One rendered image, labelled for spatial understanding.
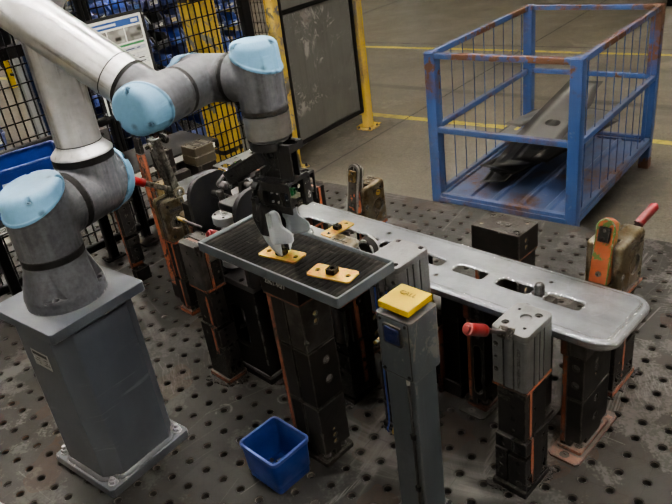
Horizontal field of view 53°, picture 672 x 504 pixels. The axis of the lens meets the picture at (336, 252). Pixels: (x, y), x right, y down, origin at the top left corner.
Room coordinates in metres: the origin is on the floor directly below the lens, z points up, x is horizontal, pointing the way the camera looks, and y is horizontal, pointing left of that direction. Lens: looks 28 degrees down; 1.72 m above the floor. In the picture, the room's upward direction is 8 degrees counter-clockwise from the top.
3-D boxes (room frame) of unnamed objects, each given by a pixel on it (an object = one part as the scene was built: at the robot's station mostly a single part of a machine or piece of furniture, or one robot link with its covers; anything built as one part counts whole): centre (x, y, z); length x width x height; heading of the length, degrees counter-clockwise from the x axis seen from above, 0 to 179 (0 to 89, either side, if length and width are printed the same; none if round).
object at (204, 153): (2.10, 0.39, 0.88); 0.08 x 0.08 x 0.36; 42
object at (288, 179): (1.05, 0.07, 1.32); 0.09 x 0.08 x 0.12; 52
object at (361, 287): (1.07, 0.08, 1.16); 0.37 x 0.14 x 0.02; 42
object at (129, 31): (2.28, 0.60, 1.30); 0.23 x 0.02 x 0.31; 132
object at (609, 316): (1.45, -0.03, 1.00); 1.38 x 0.22 x 0.02; 42
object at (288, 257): (1.06, 0.09, 1.17); 0.08 x 0.04 x 0.01; 52
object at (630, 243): (1.15, -0.54, 0.88); 0.15 x 0.11 x 0.36; 132
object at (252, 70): (1.05, 0.08, 1.48); 0.09 x 0.08 x 0.11; 61
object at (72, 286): (1.15, 0.52, 1.15); 0.15 x 0.15 x 0.10
